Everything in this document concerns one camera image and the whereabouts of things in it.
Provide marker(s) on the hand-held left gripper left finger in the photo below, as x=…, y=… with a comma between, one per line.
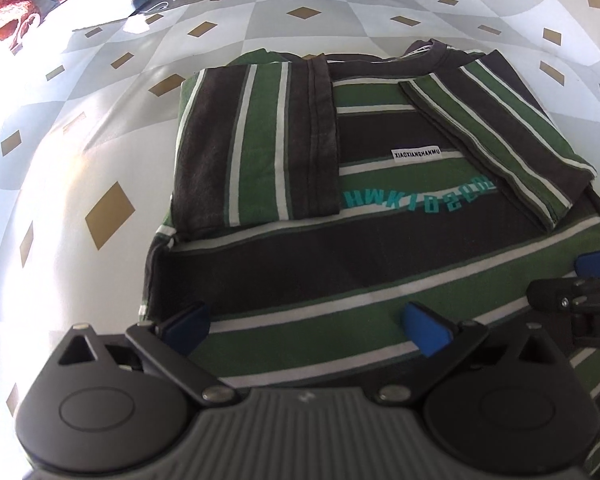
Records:
x=187, y=329

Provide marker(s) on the grey white checkered table cover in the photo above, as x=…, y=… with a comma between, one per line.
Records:
x=80, y=160

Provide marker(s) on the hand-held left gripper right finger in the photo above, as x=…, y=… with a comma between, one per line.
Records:
x=425, y=331

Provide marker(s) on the red patterned cushion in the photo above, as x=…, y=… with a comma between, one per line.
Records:
x=7, y=7

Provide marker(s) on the green brown striped t-shirt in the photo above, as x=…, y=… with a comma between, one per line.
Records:
x=380, y=260

